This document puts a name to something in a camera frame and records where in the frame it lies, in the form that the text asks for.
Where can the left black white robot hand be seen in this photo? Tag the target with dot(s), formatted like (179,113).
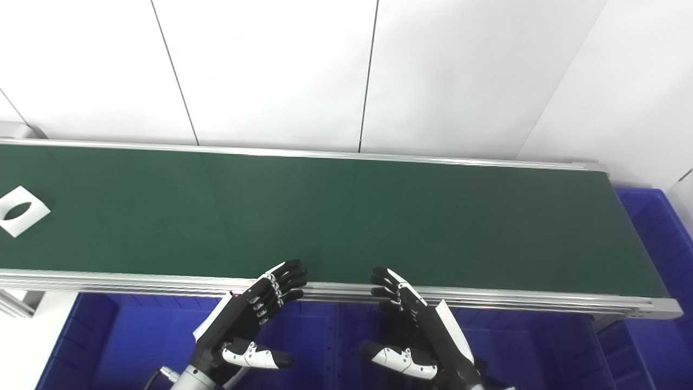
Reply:
(238,319)

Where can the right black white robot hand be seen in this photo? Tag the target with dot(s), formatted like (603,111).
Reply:
(427,336)

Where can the white square part with hole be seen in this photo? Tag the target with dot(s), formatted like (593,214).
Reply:
(33,212)

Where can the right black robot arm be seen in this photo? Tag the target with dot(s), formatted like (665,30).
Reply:
(490,385)

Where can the green conveyor belt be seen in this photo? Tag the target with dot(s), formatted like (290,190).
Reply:
(487,303)
(346,216)

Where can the blue plastic bin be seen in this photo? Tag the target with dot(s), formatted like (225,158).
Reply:
(660,260)
(514,346)
(135,346)

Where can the aluminium conveyor leg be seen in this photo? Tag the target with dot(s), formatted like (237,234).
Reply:
(16,304)

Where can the grey conveyor end housing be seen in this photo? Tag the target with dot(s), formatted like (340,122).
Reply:
(16,130)

